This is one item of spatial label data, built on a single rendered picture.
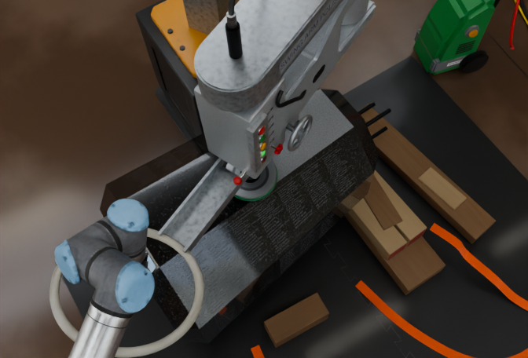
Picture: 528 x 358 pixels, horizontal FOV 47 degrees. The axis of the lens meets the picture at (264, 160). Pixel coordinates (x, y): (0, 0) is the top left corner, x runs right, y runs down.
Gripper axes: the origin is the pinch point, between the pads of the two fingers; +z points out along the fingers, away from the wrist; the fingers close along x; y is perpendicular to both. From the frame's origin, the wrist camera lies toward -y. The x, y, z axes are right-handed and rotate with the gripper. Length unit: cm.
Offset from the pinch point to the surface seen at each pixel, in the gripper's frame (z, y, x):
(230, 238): 52, 33, 67
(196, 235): 24, 18, 44
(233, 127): -17, 24, 57
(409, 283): 94, 127, 91
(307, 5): -53, 39, 76
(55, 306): 28.3, -20.3, 11.3
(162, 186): 46, 1, 84
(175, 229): 29, 11, 49
